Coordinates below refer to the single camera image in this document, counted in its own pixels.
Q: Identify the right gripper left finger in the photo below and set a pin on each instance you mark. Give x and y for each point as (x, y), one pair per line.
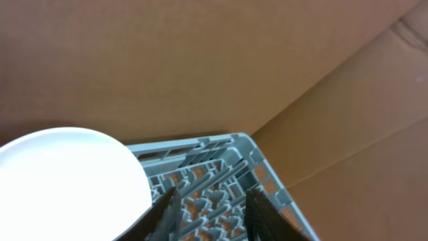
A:
(161, 223)

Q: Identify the brown cardboard backdrop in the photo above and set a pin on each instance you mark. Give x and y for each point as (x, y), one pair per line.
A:
(333, 92)

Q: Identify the grey dishwasher rack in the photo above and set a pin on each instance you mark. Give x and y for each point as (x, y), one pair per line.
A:
(213, 175)

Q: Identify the white bowl with crumbs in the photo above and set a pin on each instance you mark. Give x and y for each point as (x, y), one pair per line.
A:
(70, 183)

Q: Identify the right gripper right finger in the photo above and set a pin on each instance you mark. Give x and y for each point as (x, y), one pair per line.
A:
(263, 222)

